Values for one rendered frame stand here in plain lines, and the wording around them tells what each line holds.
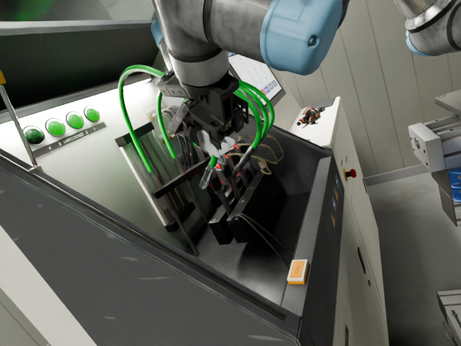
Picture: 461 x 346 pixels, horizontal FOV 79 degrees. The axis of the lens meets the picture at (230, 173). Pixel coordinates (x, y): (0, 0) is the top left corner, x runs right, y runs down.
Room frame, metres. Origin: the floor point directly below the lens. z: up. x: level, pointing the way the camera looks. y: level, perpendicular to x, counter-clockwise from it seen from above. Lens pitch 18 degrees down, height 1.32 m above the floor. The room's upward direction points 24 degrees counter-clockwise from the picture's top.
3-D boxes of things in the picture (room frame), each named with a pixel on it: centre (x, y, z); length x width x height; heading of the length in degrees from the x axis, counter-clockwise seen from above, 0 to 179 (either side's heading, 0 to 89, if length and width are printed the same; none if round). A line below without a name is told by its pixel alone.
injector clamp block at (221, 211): (0.84, -0.01, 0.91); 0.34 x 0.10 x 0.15; 148
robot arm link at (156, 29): (0.70, -0.01, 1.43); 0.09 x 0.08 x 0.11; 92
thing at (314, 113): (1.29, -0.46, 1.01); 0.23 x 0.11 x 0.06; 148
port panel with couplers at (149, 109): (1.08, 0.15, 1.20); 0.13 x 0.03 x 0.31; 148
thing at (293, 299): (0.61, -0.15, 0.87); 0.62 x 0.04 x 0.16; 148
